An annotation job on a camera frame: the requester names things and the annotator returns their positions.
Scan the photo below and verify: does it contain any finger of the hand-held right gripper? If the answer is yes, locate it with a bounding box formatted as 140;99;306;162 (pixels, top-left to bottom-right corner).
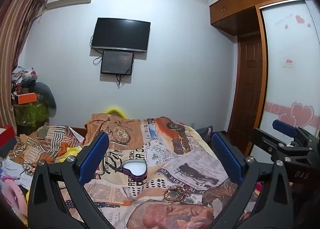
250;128;313;162
272;119;320;147

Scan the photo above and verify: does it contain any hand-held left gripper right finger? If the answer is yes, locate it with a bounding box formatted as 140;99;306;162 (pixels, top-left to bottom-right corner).
212;131;294;229

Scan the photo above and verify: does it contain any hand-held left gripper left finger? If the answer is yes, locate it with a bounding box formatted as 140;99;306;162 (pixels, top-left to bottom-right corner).
27;131;114;229

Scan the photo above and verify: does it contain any purple heart-shaped tin box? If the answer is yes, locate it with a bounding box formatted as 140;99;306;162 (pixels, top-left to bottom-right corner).
121;159;148;182

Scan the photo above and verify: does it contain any brown bead bracelet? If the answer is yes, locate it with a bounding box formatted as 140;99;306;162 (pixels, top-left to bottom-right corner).
163;186;187;203

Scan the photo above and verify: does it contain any yellow cloth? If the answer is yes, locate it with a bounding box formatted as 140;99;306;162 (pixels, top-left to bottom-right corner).
58;147;81;163

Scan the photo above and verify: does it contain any white heart-print wardrobe door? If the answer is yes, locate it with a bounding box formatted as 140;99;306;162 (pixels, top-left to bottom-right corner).
250;0;320;157

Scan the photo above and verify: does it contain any crumpled patchwork quilt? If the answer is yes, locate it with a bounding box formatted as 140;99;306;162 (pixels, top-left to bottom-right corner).
10;123;85;177

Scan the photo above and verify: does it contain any brown wooden door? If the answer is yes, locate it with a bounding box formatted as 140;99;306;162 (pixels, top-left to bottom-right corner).
226;33;263;136

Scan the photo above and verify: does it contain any newspaper print blanket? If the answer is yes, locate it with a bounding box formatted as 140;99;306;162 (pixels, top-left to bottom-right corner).
82;113;253;229

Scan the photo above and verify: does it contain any green patterned cloth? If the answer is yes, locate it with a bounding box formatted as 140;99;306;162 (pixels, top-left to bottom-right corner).
13;102;50;131

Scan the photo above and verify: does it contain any dark grey garment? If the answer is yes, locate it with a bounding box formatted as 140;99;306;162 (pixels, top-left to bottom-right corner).
34;82;57;110

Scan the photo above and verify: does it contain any orange box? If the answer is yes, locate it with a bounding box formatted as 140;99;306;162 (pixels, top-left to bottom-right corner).
14;93;41;105

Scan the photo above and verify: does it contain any small black monitor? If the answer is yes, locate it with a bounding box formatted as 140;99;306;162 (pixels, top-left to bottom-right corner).
100;50;135;75

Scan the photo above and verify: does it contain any pile of clutter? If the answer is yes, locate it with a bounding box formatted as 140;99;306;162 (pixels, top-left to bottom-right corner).
11;66;38;95

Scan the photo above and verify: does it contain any wooden overhead cabinet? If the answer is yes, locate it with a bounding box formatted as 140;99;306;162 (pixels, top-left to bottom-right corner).
209;0;311;36

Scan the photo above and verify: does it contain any brown striped curtain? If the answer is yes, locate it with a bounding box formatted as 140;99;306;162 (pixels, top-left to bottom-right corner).
0;0;50;129

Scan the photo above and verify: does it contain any black monitor cable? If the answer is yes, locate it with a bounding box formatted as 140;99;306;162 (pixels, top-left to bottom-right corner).
115;74;133;89

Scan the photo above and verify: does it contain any black wall television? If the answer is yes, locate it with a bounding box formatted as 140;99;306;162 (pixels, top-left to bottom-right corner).
90;17;151;53

